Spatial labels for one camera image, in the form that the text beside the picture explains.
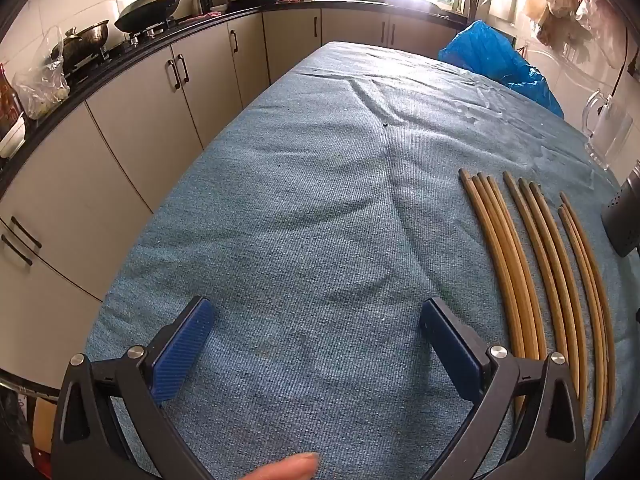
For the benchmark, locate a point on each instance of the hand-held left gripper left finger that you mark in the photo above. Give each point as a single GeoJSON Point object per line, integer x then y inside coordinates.
{"type": "Point", "coordinates": [182, 350]}

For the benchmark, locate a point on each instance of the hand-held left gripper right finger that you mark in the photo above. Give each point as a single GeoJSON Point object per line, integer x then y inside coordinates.
{"type": "Point", "coordinates": [455, 355]}

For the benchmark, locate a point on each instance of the bunch of wooden chopsticks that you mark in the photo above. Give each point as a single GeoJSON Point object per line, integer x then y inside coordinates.
{"type": "Point", "coordinates": [505, 260]}

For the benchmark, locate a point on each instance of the dark cylindrical chopstick holder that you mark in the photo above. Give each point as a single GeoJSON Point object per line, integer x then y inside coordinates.
{"type": "Point", "coordinates": [622, 220]}

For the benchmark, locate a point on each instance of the person's left hand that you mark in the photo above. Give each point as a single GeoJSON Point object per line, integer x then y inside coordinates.
{"type": "Point", "coordinates": [285, 469]}

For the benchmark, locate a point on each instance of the blue tablecloth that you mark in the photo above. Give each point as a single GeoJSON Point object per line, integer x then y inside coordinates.
{"type": "Point", "coordinates": [310, 220]}

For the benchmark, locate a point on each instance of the beige base cabinets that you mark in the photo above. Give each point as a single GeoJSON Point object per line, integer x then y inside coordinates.
{"type": "Point", "coordinates": [140, 110]}

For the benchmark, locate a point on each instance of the white bowl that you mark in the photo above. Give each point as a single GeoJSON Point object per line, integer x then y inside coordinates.
{"type": "Point", "coordinates": [12, 137]}

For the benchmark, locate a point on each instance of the clear glass pitcher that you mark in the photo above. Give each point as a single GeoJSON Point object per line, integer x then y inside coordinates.
{"type": "Point", "coordinates": [612, 125]}

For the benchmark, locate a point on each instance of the clear plastic bag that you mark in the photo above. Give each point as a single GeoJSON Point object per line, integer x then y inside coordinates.
{"type": "Point", "coordinates": [42, 87]}

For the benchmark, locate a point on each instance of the blue plastic bag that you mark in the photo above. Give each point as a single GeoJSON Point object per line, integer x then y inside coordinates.
{"type": "Point", "coordinates": [490, 55]}

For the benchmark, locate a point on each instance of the brown sauce bottle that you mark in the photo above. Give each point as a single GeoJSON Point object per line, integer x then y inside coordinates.
{"type": "Point", "coordinates": [9, 100]}

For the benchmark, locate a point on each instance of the black gas stove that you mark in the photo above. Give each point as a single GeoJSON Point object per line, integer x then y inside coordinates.
{"type": "Point", "coordinates": [125, 45]}

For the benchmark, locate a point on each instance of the steel cooking pot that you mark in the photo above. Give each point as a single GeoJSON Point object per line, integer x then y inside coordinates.
{"type": "Point", "coordinates": [85, 40]}

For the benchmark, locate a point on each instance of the black kitchen countertop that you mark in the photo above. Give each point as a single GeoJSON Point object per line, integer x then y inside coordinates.
{"type": "Point", "coordinates": [240, 10]}

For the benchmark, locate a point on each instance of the electric kettle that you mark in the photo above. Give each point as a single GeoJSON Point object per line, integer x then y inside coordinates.
{"type": "Point", "coordinates": [201, 2]}

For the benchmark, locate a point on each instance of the dark utensil caddy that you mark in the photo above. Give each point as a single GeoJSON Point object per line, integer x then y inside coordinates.
{"type": "Point", "coordinates": [475, 2]}

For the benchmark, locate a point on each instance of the hanging plastic bags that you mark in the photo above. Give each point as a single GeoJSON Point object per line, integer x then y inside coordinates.
{"type": "Point", "coordinates": [565, 0]}

